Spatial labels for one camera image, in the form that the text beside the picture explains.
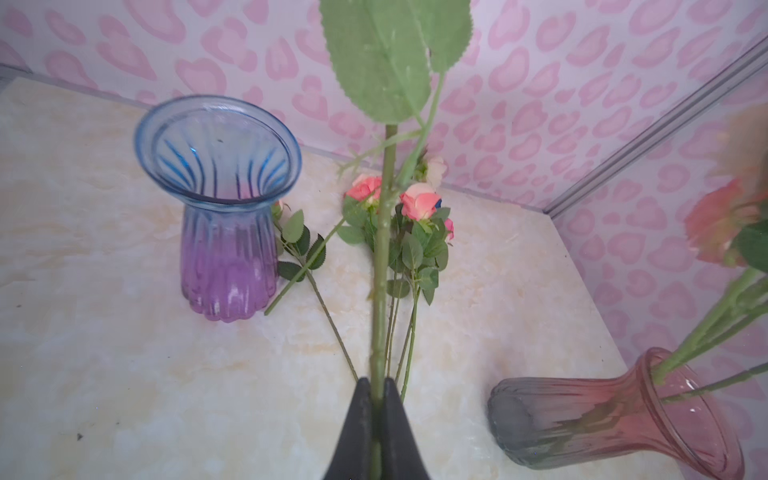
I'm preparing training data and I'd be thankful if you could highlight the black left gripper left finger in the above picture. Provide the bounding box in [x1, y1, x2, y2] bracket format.
[323, 378, 372, 480]

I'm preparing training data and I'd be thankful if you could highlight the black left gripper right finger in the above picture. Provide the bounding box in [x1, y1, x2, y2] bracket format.
[382, 378, 430, 480]

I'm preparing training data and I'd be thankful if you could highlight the magenta rose stem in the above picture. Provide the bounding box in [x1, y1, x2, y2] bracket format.
[385, 182, 454, 398]

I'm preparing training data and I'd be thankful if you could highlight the pink bud rose stem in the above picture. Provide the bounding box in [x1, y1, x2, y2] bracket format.
[271, 200, 359, 381]

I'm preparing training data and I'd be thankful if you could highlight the red grey glass vase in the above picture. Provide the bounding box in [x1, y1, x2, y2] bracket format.
[487, 347, 745, 479]

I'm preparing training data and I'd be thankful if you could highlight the purple blue glass vase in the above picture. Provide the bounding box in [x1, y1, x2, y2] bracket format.
[134, 95, 302, 323]

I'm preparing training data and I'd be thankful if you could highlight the dark pink rose stem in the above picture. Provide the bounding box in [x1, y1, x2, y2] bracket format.
[319, 1, 473, 479]

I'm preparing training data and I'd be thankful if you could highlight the coral red rose stem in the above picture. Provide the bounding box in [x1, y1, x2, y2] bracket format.
[336, 174, 410, 375]

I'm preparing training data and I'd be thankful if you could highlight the small white rose stem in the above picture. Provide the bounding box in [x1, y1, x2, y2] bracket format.
[420, 156, 448, 189]

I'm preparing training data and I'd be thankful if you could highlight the aluminium frame post right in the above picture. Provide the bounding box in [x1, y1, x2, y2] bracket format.
[542, 38, 767, 219]

